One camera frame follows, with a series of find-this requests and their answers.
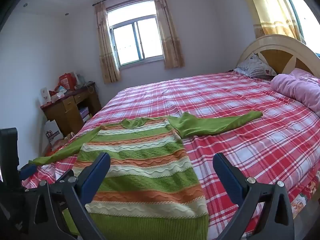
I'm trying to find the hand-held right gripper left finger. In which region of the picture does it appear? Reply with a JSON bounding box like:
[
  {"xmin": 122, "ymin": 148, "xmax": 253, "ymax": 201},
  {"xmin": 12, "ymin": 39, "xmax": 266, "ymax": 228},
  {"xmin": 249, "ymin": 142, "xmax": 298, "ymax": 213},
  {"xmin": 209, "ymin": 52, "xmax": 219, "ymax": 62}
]
[{"xmin": 32, "ymin": 152, "xmax": 111, "ymax": 240}]

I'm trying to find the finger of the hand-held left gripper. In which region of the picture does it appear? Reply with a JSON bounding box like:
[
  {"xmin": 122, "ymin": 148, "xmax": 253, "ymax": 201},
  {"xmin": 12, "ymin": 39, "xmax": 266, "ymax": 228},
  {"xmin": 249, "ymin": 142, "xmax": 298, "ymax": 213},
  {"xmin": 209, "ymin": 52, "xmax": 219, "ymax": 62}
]
[{"xmin": 19, "ymin": 164, "xmax": 38, "ymax": 180}]

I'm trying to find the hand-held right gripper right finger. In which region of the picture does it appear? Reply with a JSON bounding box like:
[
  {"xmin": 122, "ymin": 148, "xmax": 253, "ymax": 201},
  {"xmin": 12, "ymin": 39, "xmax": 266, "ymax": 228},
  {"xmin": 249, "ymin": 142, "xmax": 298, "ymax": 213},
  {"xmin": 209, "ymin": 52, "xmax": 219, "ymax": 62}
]
[{"xmin": 212, "ymin": 152, "xmax": 295, "ymax": 240}]

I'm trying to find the green striped knit sweater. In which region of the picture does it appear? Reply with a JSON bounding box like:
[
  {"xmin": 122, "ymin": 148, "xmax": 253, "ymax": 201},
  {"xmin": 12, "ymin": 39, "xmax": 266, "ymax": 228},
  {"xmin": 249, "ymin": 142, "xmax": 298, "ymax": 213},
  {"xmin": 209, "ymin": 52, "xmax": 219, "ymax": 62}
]
[{"xmin": 29, "ymin": 110, "xmax": 263, "ymax": 240}]

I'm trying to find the red plaid bed sheet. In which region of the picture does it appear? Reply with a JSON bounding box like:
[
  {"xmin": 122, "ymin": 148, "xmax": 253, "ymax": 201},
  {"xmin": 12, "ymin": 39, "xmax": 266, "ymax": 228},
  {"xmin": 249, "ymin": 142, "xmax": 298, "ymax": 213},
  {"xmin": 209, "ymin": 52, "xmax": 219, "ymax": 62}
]
[{"xmin": 21, "ymin": 70, "xmax": 320, "ymax": 240}]

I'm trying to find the white printed paper bag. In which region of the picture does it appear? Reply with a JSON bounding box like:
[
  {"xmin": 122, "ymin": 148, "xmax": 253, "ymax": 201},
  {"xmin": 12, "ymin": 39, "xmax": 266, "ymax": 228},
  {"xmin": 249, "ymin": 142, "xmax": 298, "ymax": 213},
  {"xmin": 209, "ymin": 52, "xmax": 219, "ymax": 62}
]
[{"xmin": 44, "ymin": 119, "xmax": 64, "ymax": 145}]

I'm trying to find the stack of books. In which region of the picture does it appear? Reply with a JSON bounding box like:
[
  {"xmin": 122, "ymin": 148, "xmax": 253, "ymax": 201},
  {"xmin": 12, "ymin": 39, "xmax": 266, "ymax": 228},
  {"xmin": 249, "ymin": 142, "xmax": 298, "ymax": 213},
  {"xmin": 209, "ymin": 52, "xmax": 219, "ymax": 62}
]
[{"xmin": 79, "ymin": 107, "xmax": 90, "ymax": 123}]

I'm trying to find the brown wooden desk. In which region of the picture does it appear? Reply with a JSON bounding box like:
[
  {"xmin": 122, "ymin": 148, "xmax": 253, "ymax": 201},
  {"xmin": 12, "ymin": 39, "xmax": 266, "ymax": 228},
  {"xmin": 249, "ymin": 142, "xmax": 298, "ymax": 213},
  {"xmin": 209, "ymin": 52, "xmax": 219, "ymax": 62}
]
[{"xmin": 40, "ymin": 81, "xmax": 102, "ymax": 137}]

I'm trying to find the white card box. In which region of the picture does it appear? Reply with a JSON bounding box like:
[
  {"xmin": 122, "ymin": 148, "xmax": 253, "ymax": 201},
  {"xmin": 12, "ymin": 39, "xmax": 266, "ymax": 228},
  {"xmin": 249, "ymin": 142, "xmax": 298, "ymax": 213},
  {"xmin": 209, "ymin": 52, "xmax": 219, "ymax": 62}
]
[{"xmin": 40, "ymin": 87, "xmax": 52, "ymax": 105}]

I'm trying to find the cartoon printed bed skirt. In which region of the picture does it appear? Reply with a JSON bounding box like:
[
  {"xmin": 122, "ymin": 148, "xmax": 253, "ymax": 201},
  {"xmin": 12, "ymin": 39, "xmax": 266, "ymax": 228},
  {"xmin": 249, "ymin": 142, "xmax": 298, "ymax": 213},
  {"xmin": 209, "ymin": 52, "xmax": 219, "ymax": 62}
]
[{"xmin": 291, "ymin": 172, "xmax": 320, "ymax": 220}]

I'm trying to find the red gift bag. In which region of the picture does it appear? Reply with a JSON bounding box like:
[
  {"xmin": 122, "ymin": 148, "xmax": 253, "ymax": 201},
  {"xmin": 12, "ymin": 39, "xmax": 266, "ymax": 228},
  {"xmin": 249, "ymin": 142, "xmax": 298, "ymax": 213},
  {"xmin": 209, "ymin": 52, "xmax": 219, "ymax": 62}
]
[{"xmin": 59, "ymin": 73, "xmax": 77, "ymax": 92}]

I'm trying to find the white plastic bag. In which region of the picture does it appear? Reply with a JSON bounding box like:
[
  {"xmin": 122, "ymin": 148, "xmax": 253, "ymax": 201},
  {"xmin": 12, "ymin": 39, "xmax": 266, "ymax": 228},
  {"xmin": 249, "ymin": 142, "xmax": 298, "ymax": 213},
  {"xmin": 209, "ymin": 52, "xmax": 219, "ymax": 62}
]
[{"xmin": 71, "ymin": 72, "xmax": 83, "ymax": 87}]

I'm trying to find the patterned white pillow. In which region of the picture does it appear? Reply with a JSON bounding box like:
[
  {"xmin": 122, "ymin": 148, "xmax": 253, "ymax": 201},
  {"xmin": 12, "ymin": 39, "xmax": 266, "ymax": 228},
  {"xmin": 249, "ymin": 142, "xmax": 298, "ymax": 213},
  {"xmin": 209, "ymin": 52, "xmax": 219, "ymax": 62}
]
[{"xmin": 236, "ymin": 53, "xmax": 277, "ymax": 78}]

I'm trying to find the pink quilt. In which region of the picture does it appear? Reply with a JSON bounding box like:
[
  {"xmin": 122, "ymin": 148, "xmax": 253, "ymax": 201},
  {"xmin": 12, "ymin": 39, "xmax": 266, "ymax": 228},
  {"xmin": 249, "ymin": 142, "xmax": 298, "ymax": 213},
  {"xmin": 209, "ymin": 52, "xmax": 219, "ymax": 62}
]
[{"xmin": 270, "ymin": 68, "xmax": 320, "ymax": 117}]

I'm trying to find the beige patterned curtain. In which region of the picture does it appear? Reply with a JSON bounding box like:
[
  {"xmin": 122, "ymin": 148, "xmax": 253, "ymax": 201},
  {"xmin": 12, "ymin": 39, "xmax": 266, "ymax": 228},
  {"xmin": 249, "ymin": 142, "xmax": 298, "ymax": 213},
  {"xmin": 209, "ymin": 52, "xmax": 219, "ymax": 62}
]
[
  {"xmin": 152, "ymin": 0, "xmax": 185, "ymax": 69},
  {"xmin": 94, "ymin": 1, "xmax": 121, "ymax": 84}
]

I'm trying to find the sliding glass window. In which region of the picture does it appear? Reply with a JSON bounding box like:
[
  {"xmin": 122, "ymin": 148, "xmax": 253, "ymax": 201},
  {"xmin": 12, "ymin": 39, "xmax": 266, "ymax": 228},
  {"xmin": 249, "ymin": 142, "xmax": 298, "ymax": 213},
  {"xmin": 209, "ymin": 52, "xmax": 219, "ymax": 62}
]
[{"xmin": 106, "ymin": 0, "xmax": 165, "ymax": 67}]

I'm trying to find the beige wooden headboard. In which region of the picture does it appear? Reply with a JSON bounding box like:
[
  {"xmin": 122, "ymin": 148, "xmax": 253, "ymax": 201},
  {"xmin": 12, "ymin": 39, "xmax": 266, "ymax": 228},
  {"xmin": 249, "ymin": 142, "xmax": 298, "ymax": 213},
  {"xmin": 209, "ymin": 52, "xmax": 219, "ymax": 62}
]
[{"xmin": 236, "ymin": 34, "xmax": 320, "ymax": 77}]

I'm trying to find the yellow curtain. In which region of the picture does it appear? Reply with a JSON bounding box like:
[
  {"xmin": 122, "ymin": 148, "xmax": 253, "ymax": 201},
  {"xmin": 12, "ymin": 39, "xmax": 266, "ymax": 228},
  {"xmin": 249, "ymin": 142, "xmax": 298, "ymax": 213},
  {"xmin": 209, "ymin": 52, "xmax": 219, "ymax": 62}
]
[{"xmin": 237, "ymin": 0, "xmax": 304, "ymax": 42}]

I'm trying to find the window behind yellow curtain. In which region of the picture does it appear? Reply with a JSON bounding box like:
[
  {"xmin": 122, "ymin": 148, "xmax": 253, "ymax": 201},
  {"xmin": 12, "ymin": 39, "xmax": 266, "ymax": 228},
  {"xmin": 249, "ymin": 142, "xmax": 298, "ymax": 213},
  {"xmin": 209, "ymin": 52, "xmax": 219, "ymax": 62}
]
[{"xmin": 275, "ymin": 0, "xmax": 320, "ymax": 53}]

